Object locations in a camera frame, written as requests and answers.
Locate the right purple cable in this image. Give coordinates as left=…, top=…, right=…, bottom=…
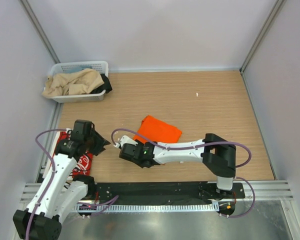
left=110, top=128, right=256, bottom=219

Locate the white plastic basket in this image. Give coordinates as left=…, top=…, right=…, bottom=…
left=47, top=60, right=109, bottom=103

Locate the beige t shirt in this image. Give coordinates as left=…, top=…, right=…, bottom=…
left=42, top=68, right=104, bottom=98

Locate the red coca cola t shirt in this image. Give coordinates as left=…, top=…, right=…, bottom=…
left=49, top=128, right=93, bottom=180

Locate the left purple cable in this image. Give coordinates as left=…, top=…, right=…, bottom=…
left=24, top=128, right=120, bottom=240

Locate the purple cable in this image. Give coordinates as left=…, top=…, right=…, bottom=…
left=110, top=128, right=256, bottom=219
left=24, top=128, right=120, bottom=240

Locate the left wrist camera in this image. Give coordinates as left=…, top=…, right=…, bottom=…
left=69, top=119, right=95, bottom=142

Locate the light blue cloth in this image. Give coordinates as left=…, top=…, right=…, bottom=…
left=64, top=66, right=92, bottom=74

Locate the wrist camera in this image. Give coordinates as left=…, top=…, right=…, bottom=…
left=69, top=119, right=95, bottom=142
left=113, top=135, right=139, bottom=162

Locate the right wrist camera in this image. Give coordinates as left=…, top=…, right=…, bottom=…
left=113, top=135, right=139, bottom=162

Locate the white slotted cable duct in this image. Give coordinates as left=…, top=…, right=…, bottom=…
left=71, top=202, right=219, bottom=215

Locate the orange t shirt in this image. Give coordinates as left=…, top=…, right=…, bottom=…
left=137, top=115, right=182, bottom=143

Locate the aluminium frame rail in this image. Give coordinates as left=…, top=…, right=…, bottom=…
left=20, top=180, right=294, bottom=204

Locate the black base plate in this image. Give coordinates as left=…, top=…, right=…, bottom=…
left=83, top=181, right=246, bottom=206

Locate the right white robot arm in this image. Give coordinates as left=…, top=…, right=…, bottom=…
left=114, top=133, right=236, bottom=198

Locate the black t shirt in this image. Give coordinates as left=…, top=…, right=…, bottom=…
left=90, top=73, right=113, bottom=94

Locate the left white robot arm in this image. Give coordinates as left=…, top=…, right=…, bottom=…
left=12, top=121, right=110, bottom=240

